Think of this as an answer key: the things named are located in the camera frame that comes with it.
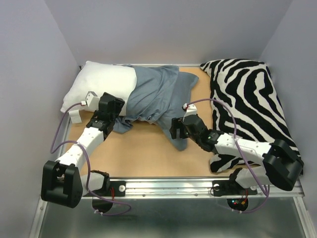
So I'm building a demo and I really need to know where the white pillow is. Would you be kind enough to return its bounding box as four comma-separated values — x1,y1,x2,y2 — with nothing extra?
60,61,137,116

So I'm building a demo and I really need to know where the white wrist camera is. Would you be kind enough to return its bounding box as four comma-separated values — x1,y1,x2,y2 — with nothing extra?
81,91,100,111
182,103,197,120

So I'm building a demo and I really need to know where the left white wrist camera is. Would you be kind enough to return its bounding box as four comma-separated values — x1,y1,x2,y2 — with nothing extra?
81,91,100,111

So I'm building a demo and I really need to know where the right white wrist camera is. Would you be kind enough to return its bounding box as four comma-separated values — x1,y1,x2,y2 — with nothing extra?
182,103,197,120

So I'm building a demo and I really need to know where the zebra print pillow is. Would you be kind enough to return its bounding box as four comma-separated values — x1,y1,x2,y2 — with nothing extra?
199,58,305,176

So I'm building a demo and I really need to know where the blue grey pillowcase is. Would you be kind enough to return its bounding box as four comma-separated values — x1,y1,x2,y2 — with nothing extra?
113,65,199,151

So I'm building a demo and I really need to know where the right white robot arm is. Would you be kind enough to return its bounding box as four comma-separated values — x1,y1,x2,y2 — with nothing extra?
169,115,304,193

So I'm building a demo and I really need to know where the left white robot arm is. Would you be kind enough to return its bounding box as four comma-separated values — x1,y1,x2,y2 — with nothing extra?
41,91,125,208

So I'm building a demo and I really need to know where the aluminium mounting rail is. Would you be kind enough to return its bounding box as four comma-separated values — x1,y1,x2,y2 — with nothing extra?
81,176,305,199

